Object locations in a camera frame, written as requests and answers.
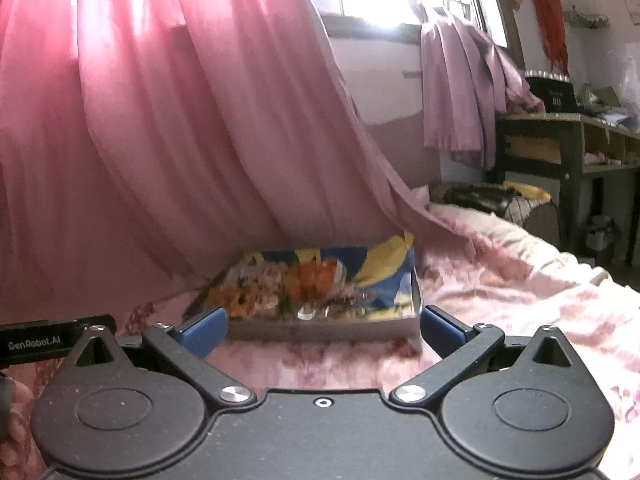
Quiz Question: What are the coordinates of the small grey container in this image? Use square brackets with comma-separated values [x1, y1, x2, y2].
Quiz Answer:
[585, 215, 617, 253]

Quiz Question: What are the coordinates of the cartoon print tray box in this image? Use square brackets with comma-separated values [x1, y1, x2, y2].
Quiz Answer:
[184, 232, 424, 353]

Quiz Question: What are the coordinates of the silver tinsel garland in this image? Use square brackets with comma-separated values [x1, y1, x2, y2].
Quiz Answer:
[565, 7, 611, 31]

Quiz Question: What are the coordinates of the pink bed canopy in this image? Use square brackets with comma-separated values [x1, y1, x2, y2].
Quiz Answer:
[0, 0, 481, 326]

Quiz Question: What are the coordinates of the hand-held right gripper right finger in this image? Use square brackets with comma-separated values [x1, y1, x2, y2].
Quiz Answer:
[389, 305, 591, 411]

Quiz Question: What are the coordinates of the orange snack packet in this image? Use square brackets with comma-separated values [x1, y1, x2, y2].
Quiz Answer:
[292, 260, 347, 306]

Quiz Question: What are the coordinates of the lilac window curtain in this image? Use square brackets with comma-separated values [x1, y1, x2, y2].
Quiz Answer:
[419, 7, 546, 168]

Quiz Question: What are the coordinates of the black box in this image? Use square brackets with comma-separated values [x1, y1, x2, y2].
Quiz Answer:
[522, 72, 576, 113]

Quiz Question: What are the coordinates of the red wall decoration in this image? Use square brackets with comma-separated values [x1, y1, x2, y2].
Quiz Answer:
[527, 0, 571, 78]

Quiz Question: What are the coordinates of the floral pink bedsheet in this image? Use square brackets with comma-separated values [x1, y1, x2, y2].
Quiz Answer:
[0, 187, 640, 480]

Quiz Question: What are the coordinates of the wooden desk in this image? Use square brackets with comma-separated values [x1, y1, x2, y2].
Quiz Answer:
[492, 112, 640, 266]

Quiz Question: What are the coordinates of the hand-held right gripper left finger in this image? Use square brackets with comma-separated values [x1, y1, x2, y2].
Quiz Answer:
[47, 306, 258, 411]

